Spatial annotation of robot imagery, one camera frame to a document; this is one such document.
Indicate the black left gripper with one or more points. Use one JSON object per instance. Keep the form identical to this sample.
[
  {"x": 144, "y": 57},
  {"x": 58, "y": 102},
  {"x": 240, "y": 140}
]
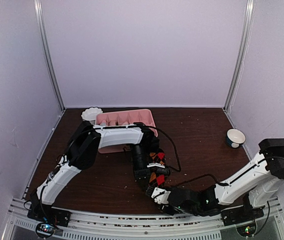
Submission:
[{"x": 142, "y": 174}]

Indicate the right aluminium frame post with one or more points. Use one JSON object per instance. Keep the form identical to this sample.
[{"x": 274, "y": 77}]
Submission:
[{"x": 246, "y": 30}]

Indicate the aluminium frame post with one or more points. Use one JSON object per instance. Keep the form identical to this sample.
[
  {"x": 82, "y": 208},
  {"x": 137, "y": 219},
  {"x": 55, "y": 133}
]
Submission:
[
  {"x": 246, "y": 30},
  {"x": 47, "y": 54}
]

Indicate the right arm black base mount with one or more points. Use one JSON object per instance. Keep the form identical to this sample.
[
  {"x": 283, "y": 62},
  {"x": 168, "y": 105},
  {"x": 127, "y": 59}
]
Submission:
[{"x": 241, "y": 214}]

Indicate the black red argyle sock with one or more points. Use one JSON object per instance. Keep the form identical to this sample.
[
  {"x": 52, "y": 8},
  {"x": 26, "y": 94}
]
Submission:
[{"x": 157, "y": 175}]

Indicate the pink divided organizer tray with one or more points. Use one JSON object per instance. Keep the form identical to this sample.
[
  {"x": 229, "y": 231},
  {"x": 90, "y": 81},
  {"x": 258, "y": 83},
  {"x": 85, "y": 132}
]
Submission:
[{"x": 119, "y": 118}]

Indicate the left aluminium frame post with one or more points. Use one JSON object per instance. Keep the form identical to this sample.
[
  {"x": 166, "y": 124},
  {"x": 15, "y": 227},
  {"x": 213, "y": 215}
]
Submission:
[{"x": 47, "y": 54}]

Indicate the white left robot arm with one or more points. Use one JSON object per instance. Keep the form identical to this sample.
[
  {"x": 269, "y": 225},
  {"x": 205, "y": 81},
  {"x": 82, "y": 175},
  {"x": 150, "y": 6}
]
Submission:
[{"x": 81, "y": 153}]

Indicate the white dark blue cup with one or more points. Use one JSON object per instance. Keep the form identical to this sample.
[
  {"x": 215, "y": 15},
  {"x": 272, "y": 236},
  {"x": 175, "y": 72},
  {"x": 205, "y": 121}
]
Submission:
[{"x": 235, "y": 138}]

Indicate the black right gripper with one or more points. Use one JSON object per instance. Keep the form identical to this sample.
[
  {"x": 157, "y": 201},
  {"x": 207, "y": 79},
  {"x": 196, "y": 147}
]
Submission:
[{"x": 162, "y": 205}]

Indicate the front aluminium rail base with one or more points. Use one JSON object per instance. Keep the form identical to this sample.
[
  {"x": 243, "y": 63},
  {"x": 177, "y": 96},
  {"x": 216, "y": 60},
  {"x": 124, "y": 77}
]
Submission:
[{"x": 85, "y": 225}]

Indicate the white scalloped ceramic bowl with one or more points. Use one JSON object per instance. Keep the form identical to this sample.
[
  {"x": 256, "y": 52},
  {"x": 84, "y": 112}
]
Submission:
[{"x": 90, "y": 114}]

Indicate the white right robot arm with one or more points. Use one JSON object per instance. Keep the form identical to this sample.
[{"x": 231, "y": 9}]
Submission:
[{"x": 259, "y": 180}]

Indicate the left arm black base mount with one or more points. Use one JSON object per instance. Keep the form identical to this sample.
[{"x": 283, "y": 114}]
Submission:
[{"x": 46, "y": 213}]

